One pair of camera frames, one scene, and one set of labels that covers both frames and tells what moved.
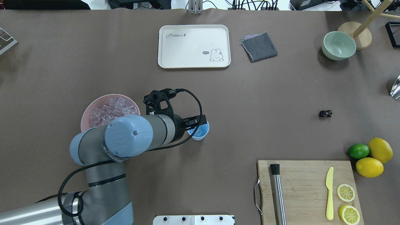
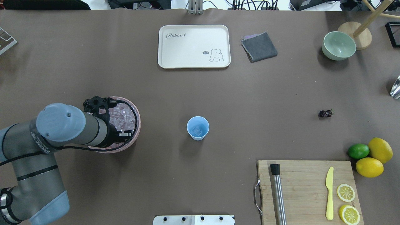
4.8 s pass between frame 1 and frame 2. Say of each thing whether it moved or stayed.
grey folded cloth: stayed
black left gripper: moved
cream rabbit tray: stayed
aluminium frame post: stayed
